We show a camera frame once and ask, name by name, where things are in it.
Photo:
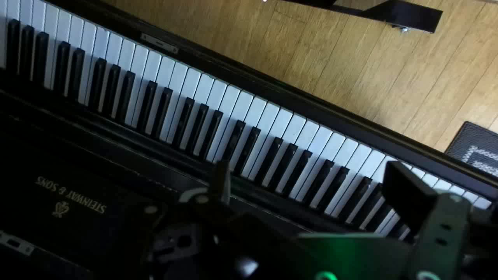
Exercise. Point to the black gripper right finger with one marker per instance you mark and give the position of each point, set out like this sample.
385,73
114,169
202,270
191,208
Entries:
407,194

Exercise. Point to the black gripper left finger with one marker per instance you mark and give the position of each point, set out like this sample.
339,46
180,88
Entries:
222,180

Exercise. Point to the black upright piano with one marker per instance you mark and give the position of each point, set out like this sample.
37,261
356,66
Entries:
79,217

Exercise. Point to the black stand foot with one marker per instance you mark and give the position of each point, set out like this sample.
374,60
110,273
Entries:
410,14

